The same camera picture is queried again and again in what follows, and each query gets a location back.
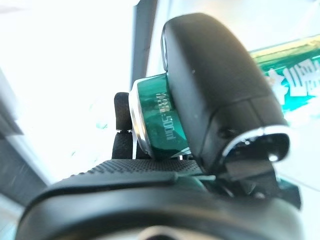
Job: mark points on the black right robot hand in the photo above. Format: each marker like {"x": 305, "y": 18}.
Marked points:
{"x": 212, "y": 75}

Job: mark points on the tall green beer can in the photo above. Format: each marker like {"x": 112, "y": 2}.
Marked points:
{"x": 160, "y": 120}

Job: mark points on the black window frame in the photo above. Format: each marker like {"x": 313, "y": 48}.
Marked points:
{"x": 143, "y": 37}

